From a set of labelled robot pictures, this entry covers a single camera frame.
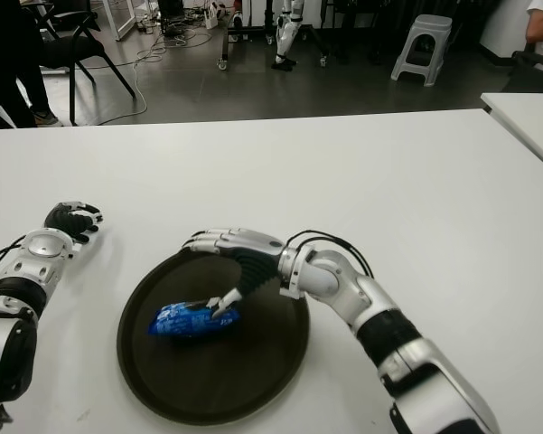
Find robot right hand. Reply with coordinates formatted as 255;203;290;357
180;227;286;320

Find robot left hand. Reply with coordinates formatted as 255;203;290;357
43;202;104;243

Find blue Oreo cookie pack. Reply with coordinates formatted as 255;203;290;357
146;298;241;339

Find round dark brown tray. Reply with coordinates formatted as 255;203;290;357
116;250;310;426

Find black folding chair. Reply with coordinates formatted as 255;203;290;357
35;0;136;127

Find standing person in black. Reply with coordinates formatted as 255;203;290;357
0;0;64;129

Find white humanoid robot legs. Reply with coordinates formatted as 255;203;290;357
270;0;304;71

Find grey plastic stool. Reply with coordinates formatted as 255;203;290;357
390;13;453;87

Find white side table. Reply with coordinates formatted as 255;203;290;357
480;91;543;177

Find black office chair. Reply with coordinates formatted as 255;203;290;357
501;42;543;94

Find seated person in white shirt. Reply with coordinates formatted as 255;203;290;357
523;0;543;71

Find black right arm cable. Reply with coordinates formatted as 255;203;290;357
286;230;374;277

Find white floor cable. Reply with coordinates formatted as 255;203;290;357
74;35;213;127

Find white metal frame stand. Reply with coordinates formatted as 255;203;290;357
101;0;137;42

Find black wheeled metal frame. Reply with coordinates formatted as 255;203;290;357
215;0;331;71

